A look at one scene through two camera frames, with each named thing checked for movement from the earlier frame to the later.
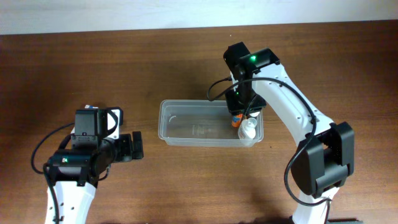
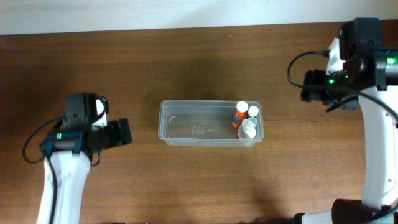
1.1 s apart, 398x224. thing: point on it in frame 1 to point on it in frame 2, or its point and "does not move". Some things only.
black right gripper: x=245 y=104 to x=310 y=86
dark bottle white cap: x=254 y=114 does not move
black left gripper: x=126 y=147 to x=123 y=132
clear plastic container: x=189 y=123 does not move
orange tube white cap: x=236 y=120 does not move
